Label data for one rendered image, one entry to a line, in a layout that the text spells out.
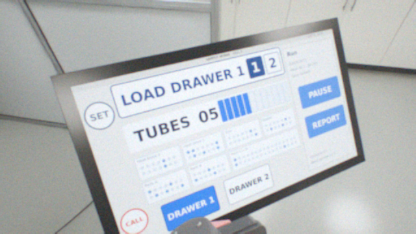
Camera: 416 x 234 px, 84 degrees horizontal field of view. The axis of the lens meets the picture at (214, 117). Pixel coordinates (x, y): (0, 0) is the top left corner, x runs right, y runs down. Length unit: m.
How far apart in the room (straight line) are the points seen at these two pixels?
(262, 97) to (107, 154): 0.27
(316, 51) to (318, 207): 1.25
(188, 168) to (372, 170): 1.69
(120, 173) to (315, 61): 0.40
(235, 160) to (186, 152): 0.09
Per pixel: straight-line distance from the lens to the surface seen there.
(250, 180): 0.44
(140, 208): 0.40
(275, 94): 0.44
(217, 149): 0.40
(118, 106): 0.37
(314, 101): 0.49
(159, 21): 1.22
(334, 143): 0.53
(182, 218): 0.42
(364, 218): 1.73
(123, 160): 0.38
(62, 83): 0.39
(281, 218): 1.54
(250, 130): 0.42
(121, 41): 1.38
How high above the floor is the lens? 1.38
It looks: 44 degrees down
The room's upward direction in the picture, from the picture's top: straight up
